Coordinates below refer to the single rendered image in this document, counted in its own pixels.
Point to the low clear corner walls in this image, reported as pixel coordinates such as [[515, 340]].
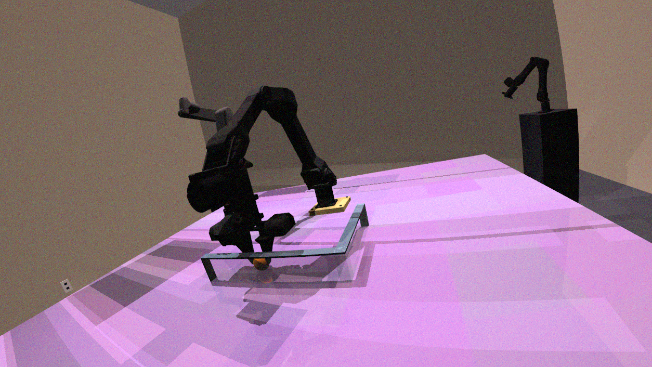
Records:
[[293, 270]]

